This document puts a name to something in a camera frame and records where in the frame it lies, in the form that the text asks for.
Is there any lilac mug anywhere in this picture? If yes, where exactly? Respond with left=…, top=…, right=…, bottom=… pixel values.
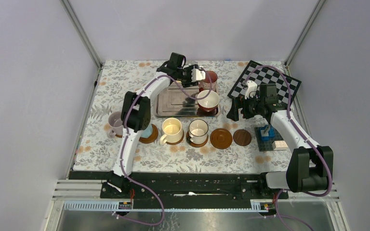
left=107, top=112, right=123, bottom=138

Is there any metal serving tray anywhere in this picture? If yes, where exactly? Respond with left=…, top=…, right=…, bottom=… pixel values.
left=154, top=83, right=220, bottom=118

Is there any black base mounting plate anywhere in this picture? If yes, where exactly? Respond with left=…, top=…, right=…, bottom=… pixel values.
left=100, top=172, right=279, bottom=209

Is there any pink mug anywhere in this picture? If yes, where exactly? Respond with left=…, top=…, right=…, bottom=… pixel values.
left=198, top=71, right=218, bottom=91

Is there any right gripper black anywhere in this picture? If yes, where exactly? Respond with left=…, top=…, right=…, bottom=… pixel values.
left=226, top=93, right=264, bottom=122

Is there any cream yellow mug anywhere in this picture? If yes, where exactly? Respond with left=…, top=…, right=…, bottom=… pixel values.
left=159, top=117, right=184, bottom=145

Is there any white cup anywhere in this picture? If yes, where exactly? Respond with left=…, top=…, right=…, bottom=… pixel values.
left=197, top=90, right=220, bottom=112

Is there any dark walnut round coaster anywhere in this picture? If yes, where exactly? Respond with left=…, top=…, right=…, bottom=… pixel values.
left=233, top=129, right=252, bottom=146

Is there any dark grey brick baseplate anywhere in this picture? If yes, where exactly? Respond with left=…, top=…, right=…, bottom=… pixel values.
left=254, top=126, right=284, bottom=152

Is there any white ribbed mug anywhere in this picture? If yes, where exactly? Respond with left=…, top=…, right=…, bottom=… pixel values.
left=187, top=119, right=209, bottom=145

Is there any purple cable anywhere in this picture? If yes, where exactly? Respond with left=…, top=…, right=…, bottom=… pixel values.
left=119, top=67, right=214, bottom=227
left=241, top=65, right=333, bottom=231

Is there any white toy brick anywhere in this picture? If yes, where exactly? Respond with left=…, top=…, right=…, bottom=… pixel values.
left=272, top=141, right=289, bottom=151

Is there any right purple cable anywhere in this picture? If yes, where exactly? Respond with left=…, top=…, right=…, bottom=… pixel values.
left=241, top=65, right=333, bottom=231

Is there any black white chessboard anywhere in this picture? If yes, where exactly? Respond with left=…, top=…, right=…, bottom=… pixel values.
left=227, top=61, right=289, bottom=103

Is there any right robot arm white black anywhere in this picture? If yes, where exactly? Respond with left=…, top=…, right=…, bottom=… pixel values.
left=226, top=81, right=333, bottom=197

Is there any light blue mug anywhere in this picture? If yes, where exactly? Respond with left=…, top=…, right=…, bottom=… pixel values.
left=141, top=124, right=153, bottom=139

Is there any brown wooden coaster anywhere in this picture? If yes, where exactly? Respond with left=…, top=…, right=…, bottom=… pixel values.
left=139, top=124, right=159, bottom=144
left=166, top=134, right=185, bottom=145
left=186, top=132, right=209, bottom=148
left=210, top=128, right=233, bottom=149

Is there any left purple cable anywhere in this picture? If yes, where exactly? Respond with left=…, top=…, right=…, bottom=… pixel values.
left=119, top=67, right=214, bottom=227

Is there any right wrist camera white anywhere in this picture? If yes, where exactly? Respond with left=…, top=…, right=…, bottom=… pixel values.
left=243, top=80, right=258, bottom=100

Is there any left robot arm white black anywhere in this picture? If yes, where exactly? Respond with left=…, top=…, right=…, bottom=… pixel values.
left=112, top=52, right=206, bottom=177

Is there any floral tablecloth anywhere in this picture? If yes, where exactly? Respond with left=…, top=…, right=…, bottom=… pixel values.
left=73, top=61, right=291, bottom=173

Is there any blue toy brick stack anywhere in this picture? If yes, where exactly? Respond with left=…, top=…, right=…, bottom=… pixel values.
left=258, top=125, right=275, bottom=141

